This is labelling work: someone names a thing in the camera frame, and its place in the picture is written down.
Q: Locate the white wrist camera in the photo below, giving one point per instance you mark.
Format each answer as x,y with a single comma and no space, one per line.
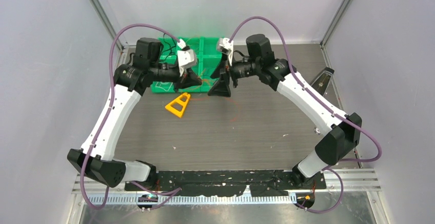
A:
225,46
186,57

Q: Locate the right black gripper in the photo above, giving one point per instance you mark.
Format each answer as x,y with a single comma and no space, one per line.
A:
222,87

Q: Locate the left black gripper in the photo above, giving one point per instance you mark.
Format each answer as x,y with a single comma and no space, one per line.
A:
188,79

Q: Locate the slotted cable duct rail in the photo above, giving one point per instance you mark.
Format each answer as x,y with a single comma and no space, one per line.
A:
140,199

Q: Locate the yellow triangular plastic bracket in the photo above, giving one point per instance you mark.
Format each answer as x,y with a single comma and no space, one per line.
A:
178,106

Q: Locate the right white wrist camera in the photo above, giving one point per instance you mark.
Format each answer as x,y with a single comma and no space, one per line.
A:
225,46

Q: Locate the green six-compartment bin tray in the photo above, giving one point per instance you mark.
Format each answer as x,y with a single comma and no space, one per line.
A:
207,55

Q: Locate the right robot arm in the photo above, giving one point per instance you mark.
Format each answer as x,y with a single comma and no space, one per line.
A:
339,130

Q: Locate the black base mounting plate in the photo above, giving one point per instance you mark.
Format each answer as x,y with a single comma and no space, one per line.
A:
227,183

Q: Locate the black metronome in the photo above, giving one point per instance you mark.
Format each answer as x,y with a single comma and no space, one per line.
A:
322,80

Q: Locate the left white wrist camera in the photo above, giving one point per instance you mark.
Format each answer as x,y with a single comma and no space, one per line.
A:
186,57

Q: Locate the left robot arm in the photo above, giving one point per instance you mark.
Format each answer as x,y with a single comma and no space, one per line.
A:
95,158

